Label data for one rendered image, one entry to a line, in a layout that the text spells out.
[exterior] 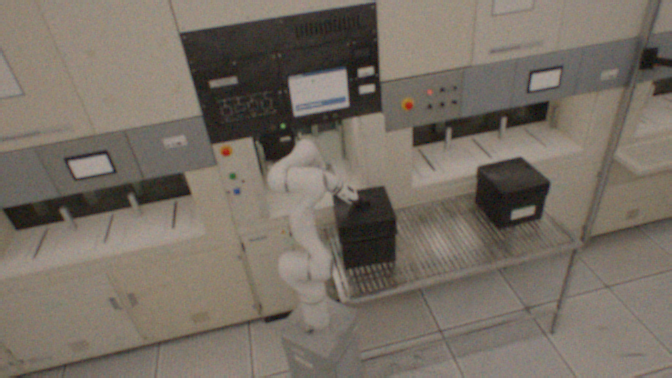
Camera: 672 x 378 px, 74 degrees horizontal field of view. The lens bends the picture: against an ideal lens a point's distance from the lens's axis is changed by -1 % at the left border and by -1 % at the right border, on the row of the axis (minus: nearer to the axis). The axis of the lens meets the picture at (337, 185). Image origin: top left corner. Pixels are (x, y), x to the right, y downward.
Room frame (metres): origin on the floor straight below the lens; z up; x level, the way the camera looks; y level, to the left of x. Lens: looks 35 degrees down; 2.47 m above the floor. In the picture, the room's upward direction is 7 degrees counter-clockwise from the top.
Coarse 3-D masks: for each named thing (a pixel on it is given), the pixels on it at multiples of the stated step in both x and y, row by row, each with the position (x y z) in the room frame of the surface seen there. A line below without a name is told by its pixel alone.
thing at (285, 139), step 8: (272, 136) 2.54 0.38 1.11; (280, 136) 2.55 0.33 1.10; (288, 136) 2.56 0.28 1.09; (264, 144) 2.53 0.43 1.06; (272, 144) 2.54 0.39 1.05; (280, 144) 2.55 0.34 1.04; (288, 144) 2.56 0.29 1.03; (264, 152) 2.54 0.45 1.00; (272, 152) 2.54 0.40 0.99; (280, 152) 2.55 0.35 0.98; (288, 152) 2.56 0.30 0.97
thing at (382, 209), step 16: (368, 192) 1.91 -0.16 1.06; (384, 192) 1.89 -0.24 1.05; (336, 208) 1.80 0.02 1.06; (352, 208) 1.79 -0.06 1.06; (368, 208) 1.77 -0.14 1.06; (384, 208) 1.76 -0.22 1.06; (336, 224) 1.79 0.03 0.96; (352, 224) 1.66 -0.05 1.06; (368, 224) 1.66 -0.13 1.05; (384, 224) 1.67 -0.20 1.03; (352, 240) 1.65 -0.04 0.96
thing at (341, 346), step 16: (336, 304) 1.44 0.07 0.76; (288, 320) 1.38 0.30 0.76; (352, 320) 1.34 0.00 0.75; (288, 336) 1.29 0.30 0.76; (304, 336) 1.28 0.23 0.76; (336, 336) 1.26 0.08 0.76; (352, 336) 1.34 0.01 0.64; (288, 352) 1.31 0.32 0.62; (304, 352) 1.24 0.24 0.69; (320, 352) 1.19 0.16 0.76; (336, 352) 1.23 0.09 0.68; (352, 352) 1.32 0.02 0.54; (304, 368) 1.26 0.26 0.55; (320, 368) 1.20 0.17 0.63; (336, 368) 1.21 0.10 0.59; (352, 368) 1.31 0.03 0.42
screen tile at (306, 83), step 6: (312, 78) 2.07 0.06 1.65; (294, 84) 2.05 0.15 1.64; (300, 84) 2.06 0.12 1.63; (306, 84) 2.06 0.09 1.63; (312, 84) 2.07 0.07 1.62; (312, 90) 2.07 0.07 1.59; (318, 90) 2.07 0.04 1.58; (294, 96) 2.05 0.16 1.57; (300, 96) 2.06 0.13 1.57; (306, 96) 2.06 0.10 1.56; (312, 96) 2.07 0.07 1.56; (318, 96) 2.07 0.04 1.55; (294, 102) 2.05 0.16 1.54
